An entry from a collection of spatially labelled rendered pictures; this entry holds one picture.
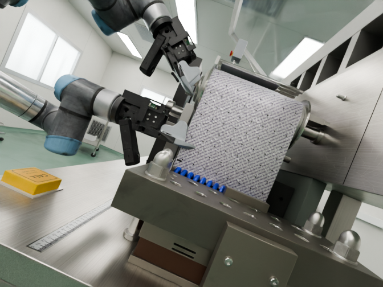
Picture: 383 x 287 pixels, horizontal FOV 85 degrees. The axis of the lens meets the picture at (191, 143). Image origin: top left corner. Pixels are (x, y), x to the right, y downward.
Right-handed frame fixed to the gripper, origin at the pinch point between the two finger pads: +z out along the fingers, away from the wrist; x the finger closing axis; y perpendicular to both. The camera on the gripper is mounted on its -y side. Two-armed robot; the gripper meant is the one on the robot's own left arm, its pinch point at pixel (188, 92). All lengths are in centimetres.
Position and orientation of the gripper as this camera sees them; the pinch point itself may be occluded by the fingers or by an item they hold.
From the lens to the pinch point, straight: 59.6
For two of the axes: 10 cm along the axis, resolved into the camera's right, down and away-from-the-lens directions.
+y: 8.8, -4.7, -0.3
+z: 4.7, 8.8, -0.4
